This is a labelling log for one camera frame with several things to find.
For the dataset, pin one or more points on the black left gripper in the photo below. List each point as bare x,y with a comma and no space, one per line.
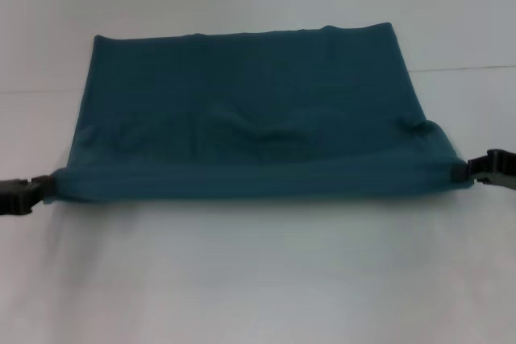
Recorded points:
15,197

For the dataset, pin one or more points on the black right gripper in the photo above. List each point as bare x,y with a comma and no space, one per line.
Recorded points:
493,171

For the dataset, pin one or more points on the teal FREE print T-shirt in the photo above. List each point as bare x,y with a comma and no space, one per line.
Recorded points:
250,118

